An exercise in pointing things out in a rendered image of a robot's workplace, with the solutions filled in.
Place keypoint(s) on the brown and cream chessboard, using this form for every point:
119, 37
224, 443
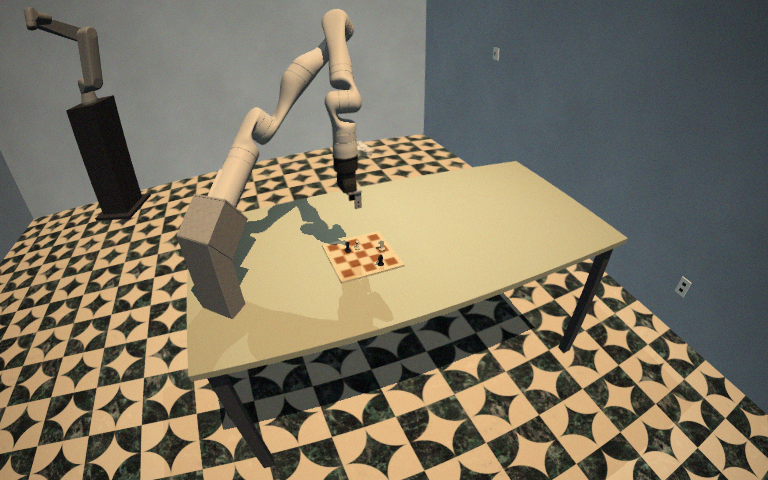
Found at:
363, 262

